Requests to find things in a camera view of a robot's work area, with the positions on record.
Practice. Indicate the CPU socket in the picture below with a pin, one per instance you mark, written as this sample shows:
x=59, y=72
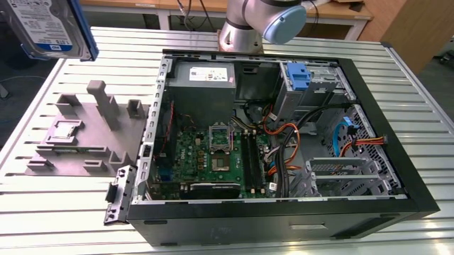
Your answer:
x=222, y=164

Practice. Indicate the silver drive cage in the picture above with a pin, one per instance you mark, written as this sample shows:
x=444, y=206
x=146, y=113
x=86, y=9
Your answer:
x=288, y=101

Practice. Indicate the blue plastic drive latch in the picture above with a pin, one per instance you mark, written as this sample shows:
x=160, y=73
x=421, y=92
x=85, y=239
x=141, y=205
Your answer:
x=300, y=77

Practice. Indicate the black graphics card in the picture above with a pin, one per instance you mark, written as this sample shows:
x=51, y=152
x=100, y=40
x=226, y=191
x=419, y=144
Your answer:
x=213, y=190

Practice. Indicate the grey hinged slot bracket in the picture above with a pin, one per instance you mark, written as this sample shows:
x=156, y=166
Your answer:
x=120, y=191

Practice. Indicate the grey power supply unit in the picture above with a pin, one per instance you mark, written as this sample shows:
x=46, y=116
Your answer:
x=202, y=101

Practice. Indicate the black RAM slot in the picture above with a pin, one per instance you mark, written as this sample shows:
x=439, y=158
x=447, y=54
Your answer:
x=248, y=160
x=252, y=160
x=257, y=160

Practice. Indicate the silver CPU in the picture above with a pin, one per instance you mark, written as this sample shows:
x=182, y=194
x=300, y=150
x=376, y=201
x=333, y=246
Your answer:
x=63, y=131

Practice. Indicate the green motherboard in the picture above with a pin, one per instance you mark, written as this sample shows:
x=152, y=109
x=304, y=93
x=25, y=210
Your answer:
x=192, y=148

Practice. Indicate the hard disk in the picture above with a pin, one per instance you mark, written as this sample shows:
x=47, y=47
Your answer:
x=46, y=26

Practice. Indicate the metal disk bay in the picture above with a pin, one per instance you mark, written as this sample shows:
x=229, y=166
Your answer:
x=341, y=176

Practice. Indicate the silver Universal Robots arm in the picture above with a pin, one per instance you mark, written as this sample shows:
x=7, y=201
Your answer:
x=241, y=16

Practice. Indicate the blue video port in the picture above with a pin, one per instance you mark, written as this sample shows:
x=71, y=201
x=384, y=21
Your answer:
x=165, y=176

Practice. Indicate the wooden top desk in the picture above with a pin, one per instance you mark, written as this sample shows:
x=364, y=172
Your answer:
x=117, y=4

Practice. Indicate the black open PC case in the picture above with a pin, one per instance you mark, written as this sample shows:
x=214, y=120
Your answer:
x=249, y=225

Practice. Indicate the grey parts rack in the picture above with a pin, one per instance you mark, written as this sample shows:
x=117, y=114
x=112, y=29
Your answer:
x=100, y=148

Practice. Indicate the green RAM stick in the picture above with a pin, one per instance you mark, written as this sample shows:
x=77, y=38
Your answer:
x=71, y=152

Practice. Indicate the black case fan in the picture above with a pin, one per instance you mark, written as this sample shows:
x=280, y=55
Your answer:
x=164, y=132

